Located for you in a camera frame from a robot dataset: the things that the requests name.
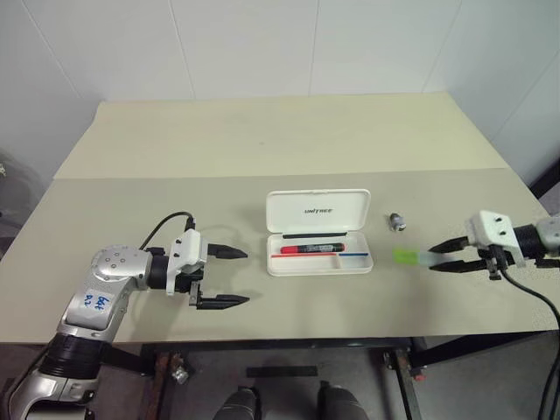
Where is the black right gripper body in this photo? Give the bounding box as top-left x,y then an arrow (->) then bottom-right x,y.
475,244 -> 515,282

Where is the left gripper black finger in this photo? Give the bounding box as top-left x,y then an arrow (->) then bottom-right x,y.
207,242 -> 249,260
188,282 -> 251,312

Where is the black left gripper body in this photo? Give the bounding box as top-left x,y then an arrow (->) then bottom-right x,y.
174,239 -> 212,296

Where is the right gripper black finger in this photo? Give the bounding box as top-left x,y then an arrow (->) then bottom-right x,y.
430,257 -> 488,274
427,235 -> 473,255

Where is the green capped marker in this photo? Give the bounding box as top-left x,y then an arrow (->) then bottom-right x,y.
392,248 -> 456,269

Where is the red marker with black label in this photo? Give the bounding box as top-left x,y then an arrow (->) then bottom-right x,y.
279,242 -> 347,256

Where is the thin red and blue pencil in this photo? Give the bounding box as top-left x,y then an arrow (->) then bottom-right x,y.
270,251 -> 369,258

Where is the white plastic pencil case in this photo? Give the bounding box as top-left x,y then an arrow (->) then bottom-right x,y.
264,188 -> 375,278

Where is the small grey metal cylinder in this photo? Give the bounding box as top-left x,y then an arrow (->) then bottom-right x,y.
386,211 -> 409,233

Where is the black flat floor strip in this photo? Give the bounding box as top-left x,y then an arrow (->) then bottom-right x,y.
245,365 -> 319,379

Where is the dark rounded shape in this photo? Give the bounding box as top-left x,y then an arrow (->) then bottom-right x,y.
316,380 -> 369,420
213,386 -> 260,420

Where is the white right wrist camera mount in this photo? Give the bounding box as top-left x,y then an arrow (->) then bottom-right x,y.
464,210 -> 526,268

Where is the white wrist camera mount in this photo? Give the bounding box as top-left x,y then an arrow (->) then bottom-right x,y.
164,230 -> 207,299
464,210 -> 526,268

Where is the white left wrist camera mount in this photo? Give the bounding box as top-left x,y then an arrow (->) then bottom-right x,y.
164,230 -> 207,299

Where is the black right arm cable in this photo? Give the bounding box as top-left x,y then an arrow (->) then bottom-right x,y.
495,257 -> 560,420

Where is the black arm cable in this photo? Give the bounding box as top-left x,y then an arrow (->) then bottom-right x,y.
495,257 -> 560,420
139,212 -> 196,253

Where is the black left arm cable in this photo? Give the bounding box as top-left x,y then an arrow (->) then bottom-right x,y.
139,212 -> 196,253

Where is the black metal table frame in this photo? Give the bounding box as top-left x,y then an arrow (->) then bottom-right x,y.
102,330 -> 560,420

